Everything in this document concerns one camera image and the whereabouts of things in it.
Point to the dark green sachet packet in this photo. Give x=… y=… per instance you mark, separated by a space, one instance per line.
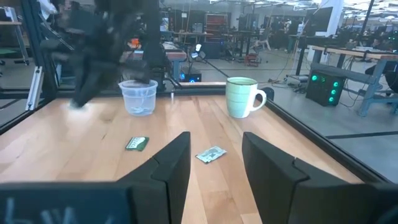
x=137 y=144

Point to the computer tower with green fans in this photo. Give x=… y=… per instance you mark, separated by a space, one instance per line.
x=323 y=90

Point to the small black lit computer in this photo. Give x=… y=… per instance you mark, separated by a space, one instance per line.
x=191 y=77

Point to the black wall monitor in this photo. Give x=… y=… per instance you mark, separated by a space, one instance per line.
x=318 y=20

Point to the wooden workbench with blue legs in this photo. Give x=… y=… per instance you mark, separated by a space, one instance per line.
x=351 y=51
x=175 y=55

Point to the wooden shelf stand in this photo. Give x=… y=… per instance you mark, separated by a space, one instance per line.
x=9 y=22

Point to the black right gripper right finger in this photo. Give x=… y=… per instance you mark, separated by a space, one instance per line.
x=270 y=185

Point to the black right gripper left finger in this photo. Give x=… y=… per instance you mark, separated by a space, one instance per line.
x=168 y=185

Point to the clear plastic cup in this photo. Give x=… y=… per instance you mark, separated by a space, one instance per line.
x=130 y=96

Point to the silver frame bracket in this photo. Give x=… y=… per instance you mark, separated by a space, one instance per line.
x=34 y=88

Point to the lamp on tripod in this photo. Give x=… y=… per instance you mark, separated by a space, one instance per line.
x=198 y=47

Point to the black aluminium table frame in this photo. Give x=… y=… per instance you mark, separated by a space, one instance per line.
x=311 y=128

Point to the black frame clamp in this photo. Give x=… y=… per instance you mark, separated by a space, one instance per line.
x=270 y=92

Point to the red shelf rack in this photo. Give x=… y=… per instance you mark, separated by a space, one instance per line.
x=216 y=25

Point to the grey chair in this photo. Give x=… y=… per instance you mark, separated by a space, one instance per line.
x=262 y=40

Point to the green ceramic mug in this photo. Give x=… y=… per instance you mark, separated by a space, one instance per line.
x=240 y=98

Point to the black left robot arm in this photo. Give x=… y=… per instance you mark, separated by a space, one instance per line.
x=154 y=46

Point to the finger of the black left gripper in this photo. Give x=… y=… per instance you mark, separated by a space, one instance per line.
x=93 y=87
x=80 y=90

